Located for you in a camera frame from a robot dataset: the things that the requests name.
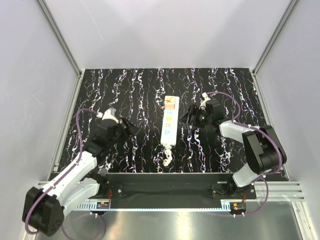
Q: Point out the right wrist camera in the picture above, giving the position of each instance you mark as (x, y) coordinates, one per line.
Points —
(205, 98)

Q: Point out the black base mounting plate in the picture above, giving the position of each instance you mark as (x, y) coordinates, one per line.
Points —
(168, 191)

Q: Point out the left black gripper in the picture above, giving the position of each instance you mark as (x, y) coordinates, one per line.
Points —
(129, 128)

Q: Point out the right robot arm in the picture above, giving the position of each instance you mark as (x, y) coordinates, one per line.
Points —
(264, 153)

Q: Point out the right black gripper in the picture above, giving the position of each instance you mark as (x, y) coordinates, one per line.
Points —
(194, 110)

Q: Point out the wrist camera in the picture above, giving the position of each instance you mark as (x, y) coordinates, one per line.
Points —
(109, 114)
(205, 98)

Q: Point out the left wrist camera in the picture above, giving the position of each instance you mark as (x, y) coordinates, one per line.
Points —
(109, 114)

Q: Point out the pink cube plug adapter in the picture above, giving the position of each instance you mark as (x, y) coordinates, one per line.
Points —
(169, 102)

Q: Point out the white power strip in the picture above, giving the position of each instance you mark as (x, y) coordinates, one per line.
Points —
(170, 125)

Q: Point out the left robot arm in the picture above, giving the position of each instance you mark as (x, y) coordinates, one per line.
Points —
(45, 208)

